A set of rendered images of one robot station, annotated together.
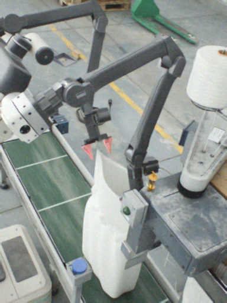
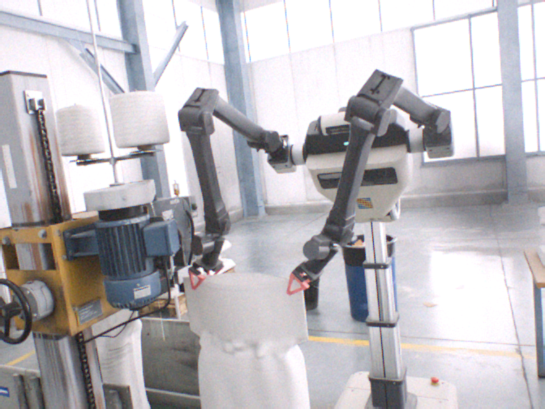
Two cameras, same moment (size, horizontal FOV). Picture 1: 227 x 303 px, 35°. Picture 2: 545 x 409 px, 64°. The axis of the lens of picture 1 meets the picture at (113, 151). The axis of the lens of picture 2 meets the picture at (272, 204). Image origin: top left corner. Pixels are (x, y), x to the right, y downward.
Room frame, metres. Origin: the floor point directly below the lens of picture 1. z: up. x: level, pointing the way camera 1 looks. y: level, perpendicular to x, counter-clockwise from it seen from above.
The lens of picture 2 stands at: (2.48, -0.62, 1.46)
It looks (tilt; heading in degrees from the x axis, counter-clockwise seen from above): 7 degrees down; 151
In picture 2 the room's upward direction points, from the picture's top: 7 degrees counter-clockwise
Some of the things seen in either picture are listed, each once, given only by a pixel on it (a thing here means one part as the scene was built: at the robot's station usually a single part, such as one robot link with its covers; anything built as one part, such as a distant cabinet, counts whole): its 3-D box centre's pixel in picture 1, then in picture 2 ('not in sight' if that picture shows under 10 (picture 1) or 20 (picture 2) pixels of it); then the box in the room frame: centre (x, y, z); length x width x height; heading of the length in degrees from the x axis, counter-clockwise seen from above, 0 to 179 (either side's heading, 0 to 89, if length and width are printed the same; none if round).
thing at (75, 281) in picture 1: (78, 271); not in sight; (0.82, 0.07, 0.81); 0.08 x 0.08 x 0.06; 36
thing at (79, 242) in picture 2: not in sight; (93, 241); (1.16, -0.49, 1.27); 0.12 x 0.09 x 0.09; 126
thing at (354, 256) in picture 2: not in sight; (371, 277); (-0.28, 1.75, 0.32); 0.51 x 0.48 x 0.65; 126
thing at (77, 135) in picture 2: not in sight; (79, 131); (0.90, -0.45, 1.61); 0.15 x 0.14 x 0.17; 36
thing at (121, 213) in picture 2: not in sight; (121, 212); (1.21, -0.41, 1.35); 0.12 x 0.12 x 0.04
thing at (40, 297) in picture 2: not in sight; (32, 300); (1.12, -0.67, 1.14); 0.11 x 0.06 x 0.11; 36
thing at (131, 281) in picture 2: not in sight; (129, 260); (1.21, -0.41, 1.21); 0.15 x 0.15 x 0.25
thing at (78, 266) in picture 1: (79, 266); not in sight; (0.82, 0.07, 0.84); 0.06 x 0.06 x 0.02
